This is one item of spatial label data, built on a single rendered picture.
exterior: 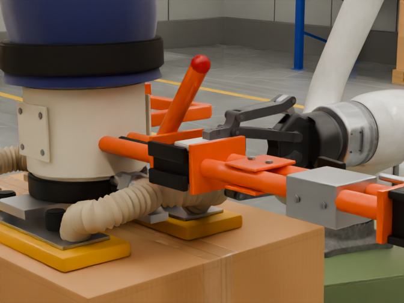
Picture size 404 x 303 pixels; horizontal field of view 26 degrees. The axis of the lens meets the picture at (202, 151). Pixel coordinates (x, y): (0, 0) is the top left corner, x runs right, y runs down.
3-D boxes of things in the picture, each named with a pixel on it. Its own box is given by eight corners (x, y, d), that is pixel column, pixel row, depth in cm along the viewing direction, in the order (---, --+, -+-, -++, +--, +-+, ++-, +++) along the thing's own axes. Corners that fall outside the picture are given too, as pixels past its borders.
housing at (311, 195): (282, 217, 90) (282, 174, 89) (327, 205, 94) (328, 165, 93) (333, 231, 84) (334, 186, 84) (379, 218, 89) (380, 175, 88)
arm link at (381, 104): (394, 153, 115) (332, 190, 125) (466, 137, 124) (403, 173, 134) (362, 80, 118) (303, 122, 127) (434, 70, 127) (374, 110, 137)
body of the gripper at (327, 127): (345, 110, 113) (293, 119, 107) (343, 174, 115) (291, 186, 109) (304, 103, 119) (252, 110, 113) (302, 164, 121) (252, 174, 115)
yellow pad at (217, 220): (58, 196, 142) (56, 166, 141) (109, 186, 148) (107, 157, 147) (187, 241, 116) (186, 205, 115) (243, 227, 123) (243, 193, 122)
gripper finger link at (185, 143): (235, 143, 105) (235, 137, 105) (189, 152, 101) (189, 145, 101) (219, 139, 107) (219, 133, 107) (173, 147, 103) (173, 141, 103)
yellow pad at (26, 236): (-54, 218, 130) (-57, 186, 130) (7, 206, 137) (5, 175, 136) (63, 274, 105) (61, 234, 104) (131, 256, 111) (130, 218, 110)
